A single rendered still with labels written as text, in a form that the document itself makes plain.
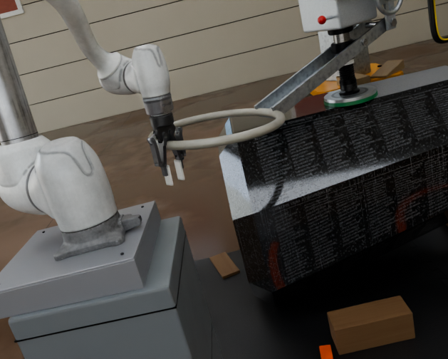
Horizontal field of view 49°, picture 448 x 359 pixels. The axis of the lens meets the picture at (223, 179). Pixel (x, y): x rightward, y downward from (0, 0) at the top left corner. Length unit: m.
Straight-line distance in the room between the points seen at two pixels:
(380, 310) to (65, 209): 1.28
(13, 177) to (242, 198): 0.86
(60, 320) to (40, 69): 7.53
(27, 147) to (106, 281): 0.44
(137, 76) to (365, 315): 1.23
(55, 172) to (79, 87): 7.27
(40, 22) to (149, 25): 1.71
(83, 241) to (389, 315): 1.22
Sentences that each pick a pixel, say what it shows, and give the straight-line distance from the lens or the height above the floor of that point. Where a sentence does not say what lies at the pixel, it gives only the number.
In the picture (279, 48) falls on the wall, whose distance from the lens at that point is 8.16.
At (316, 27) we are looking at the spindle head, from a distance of 2.03.
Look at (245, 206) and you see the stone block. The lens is 1.85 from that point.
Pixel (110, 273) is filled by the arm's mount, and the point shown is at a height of 0.86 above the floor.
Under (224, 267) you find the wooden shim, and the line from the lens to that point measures 2.70.
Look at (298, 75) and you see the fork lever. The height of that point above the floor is 1.02.
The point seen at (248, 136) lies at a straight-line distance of 1.52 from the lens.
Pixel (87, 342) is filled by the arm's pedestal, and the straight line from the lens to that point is 1.27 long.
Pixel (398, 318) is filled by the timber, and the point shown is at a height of 0.13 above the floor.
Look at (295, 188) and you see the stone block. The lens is 1.85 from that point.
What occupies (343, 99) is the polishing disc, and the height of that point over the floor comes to 0.89.
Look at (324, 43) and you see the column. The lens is 2.96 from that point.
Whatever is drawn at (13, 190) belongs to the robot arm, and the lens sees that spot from 1.41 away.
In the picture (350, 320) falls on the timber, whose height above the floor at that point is 0.13.
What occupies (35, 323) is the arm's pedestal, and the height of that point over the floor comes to 0.78.
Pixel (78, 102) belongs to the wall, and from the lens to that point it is 8.53.
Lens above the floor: 1.37
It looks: 20 degrees down
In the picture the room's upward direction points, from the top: 14 degrees counter-clockwise
